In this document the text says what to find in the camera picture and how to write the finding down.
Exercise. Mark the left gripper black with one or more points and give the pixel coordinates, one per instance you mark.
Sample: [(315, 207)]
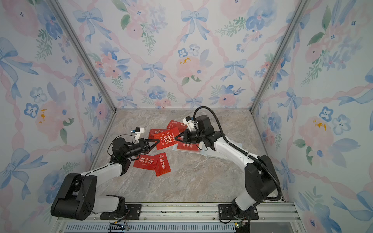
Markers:
[(146, 143)]

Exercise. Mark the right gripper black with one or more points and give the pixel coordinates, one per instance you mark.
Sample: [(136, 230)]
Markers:
[(185, 139)]

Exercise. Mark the red card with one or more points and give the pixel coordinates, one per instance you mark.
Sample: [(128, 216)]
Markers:
[(187, 147), (146, 162), (154, 132), (181, 127)]

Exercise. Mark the red card get rich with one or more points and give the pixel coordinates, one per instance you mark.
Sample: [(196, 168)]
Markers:
[(167, 138)]

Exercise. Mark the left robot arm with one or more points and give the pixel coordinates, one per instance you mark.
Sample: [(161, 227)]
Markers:
[(77, 198)]

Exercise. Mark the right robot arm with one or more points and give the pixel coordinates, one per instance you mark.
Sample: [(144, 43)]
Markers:
[(261, 181)]

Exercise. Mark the red card 100 percent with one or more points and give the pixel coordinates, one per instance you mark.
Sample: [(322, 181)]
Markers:
[(162, 165)]

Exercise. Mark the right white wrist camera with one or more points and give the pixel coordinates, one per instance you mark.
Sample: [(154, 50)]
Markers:
[(190, 123)]

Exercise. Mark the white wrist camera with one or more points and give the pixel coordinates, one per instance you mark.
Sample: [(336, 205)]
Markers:
[(190, 123), (138, 132)]

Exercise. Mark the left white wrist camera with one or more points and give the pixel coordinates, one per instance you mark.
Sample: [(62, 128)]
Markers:
[(138, 132)]

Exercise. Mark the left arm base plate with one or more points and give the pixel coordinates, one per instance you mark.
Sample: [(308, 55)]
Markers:
[(126, 212)]

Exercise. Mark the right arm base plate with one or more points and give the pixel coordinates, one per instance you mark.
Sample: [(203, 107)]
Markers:
[(232, 212)]

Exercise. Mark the left aluminium corner post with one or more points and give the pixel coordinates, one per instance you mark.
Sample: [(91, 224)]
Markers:
[(66, 25)]

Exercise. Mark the aluminium corner post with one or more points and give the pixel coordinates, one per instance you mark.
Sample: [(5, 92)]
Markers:
[(66, 25), (298, 14)]

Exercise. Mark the aluminium front rail frame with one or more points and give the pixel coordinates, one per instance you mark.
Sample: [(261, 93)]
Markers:
[(191, 218)]

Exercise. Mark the right aluminium corner post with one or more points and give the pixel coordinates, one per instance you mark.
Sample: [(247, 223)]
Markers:
[(298, 14)]

